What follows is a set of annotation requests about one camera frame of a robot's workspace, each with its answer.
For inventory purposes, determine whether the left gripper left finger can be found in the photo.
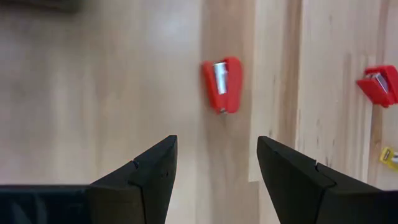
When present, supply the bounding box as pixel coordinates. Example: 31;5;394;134
86;134;178;224

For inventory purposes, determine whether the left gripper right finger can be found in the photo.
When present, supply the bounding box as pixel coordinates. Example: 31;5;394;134
257;136;398;224

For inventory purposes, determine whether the yellow mini stapler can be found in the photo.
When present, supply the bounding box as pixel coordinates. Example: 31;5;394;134
379;146;398;171

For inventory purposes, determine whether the red mini stapler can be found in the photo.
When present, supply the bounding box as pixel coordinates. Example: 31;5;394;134
356;64;398;109
201;56;244;115

